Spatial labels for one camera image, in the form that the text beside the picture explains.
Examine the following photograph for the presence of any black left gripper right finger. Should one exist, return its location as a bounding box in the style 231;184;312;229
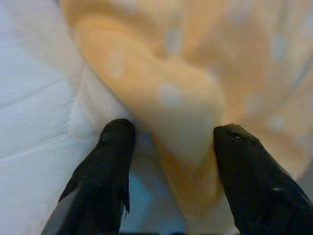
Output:
213;123;313;235

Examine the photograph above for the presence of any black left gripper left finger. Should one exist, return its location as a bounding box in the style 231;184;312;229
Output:
41;118;136;235

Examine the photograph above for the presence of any yellow cartoon print blanket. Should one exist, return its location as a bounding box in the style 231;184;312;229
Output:
58;0;313;235

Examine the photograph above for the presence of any white quilted mattress cover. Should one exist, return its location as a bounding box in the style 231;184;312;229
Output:
0;0;189;235

